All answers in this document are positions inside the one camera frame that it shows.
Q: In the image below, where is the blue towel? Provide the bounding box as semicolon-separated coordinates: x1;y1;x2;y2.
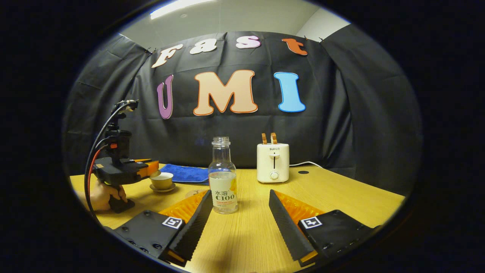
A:
159;163;210;185

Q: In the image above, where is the cream saucer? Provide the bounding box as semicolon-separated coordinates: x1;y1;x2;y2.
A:
149;183;177;193

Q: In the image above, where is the red gripper cable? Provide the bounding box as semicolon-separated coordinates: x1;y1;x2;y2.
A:
87;147;103;192

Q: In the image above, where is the clear water bottle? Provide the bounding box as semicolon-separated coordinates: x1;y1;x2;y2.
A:
208;136;239;215

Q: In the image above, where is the black backdrop cloth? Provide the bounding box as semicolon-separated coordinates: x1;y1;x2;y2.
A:
63;30;423;198

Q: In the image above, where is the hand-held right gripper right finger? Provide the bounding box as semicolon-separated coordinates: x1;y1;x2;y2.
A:
268;190;381;267

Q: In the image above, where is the cream teacup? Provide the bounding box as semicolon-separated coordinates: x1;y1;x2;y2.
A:
150;172;174;190

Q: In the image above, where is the cream toaster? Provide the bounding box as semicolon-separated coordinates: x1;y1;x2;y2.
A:
257;143;290;184

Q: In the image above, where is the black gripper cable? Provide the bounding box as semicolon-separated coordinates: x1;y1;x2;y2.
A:
84;102;131;224

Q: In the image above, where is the white toaster cable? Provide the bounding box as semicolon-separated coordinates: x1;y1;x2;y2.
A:
289;161;323;169

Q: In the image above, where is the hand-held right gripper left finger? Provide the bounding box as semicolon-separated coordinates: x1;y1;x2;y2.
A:
104;190;213;267

